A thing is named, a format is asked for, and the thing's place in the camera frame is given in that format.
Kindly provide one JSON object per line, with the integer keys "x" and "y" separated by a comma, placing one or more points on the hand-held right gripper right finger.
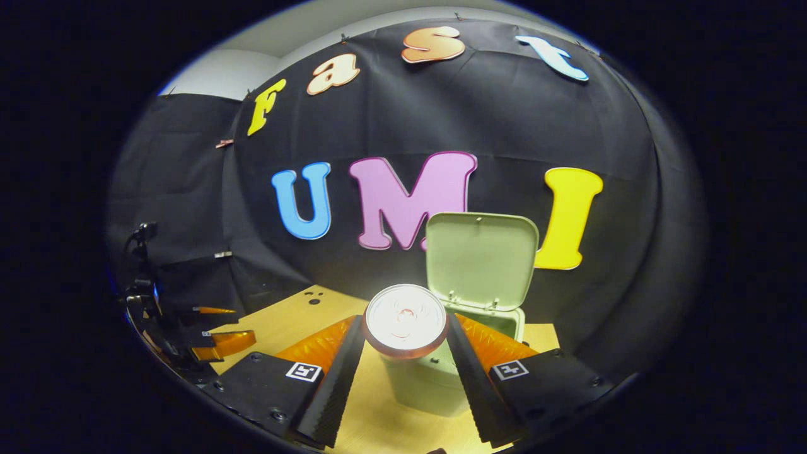
{"x": 476, "y": 384}

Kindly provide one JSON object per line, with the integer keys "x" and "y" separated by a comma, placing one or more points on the green desktop garbage bin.
{"x": 482, "y": 258}

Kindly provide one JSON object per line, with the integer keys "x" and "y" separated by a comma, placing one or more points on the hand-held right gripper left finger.
{"x": 334, "y": 391}

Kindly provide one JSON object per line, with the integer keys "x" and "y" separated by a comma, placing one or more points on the copper clip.
{"x": 224, "y": 144}

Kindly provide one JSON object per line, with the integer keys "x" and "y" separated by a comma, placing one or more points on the wooden desktop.
{"x": 372, "y": 422}

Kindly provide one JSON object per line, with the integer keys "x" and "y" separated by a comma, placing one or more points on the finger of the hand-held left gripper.
{"x": 214, "y": 311}
{"x": 230, "y": 344}

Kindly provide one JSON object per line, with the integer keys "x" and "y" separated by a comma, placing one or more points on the black backdrop cloth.
{"x": 473, "y": 113}

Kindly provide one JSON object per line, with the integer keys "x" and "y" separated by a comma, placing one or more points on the red pop can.
{"x": 405, "y": 318}

